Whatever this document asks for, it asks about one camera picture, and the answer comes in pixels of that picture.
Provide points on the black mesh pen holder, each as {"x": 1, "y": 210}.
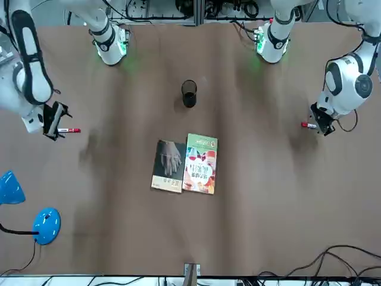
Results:
{"x": 189, "y": 99}

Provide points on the dark book with hands cover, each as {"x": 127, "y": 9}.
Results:
{"x": 168, "y": 164}

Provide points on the blue desk lamp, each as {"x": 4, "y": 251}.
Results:
{"x": 46, "y": 226}

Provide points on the aluminium frame post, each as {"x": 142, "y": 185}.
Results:
{"x": 192, "y": 274}

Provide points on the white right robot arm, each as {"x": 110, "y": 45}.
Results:
{"x": 29, "y": 59}

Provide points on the red-capped whiteboard marker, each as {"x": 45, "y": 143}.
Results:
{"x": 70, "y": 130}
{"x": 306, "y": 125}

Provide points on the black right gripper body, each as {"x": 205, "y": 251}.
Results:
{"x": 46, "y": 119}

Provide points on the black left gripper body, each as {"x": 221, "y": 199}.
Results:
{"x": 324, "y": 122}

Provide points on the aluminium rear frame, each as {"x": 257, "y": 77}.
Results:
{"x": 199, "y": 12}

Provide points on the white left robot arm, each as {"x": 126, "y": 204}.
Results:
{"x": 345, "y": 83}

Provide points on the green juice recipe book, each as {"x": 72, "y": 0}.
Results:
{"x": 199, "y": 167}

